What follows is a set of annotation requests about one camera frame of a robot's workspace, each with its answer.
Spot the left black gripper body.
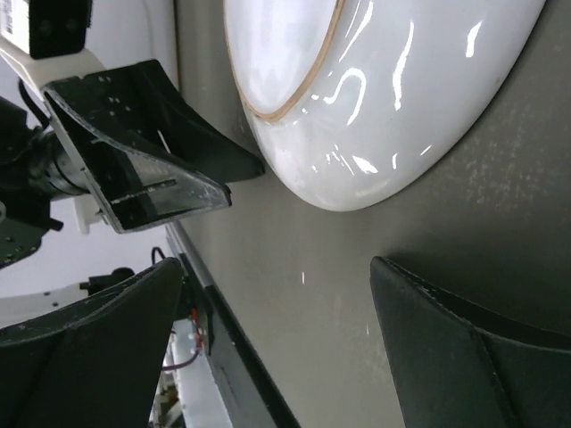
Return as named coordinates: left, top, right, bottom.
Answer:
left=1, top=80, right=88, bottom=268

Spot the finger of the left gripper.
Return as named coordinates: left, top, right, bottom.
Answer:
left=43, top=76, right=231, bottom=233
left=102, top=58, right=267, bottom=185

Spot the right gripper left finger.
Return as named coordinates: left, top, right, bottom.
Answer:
left=1, top=258, right=183, bottom=427

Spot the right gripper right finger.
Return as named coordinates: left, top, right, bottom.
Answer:
left=370, top=257, right=570, bottom=427

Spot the white round rimmed plate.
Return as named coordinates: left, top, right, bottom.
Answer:
left=223, top=1, right=544, bottom=211

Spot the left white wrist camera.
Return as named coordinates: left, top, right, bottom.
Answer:
left=1, top=0, right=105, bottom=95

